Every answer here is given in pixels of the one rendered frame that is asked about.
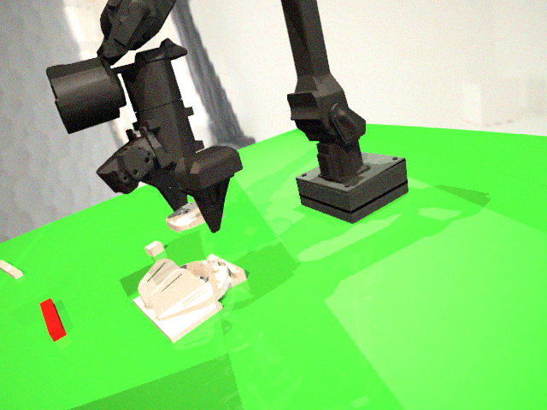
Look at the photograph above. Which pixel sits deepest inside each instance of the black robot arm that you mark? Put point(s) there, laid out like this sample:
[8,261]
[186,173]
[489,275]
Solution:
[89,92]

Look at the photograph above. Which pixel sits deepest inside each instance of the red rectangular block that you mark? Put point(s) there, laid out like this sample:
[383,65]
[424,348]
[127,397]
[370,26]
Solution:
[52,320]

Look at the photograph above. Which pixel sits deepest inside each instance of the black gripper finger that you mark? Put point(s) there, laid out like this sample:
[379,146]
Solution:
[210,201]
[168,186]

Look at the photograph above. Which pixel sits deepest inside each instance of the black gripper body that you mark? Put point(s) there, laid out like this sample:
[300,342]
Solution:
[172,129]

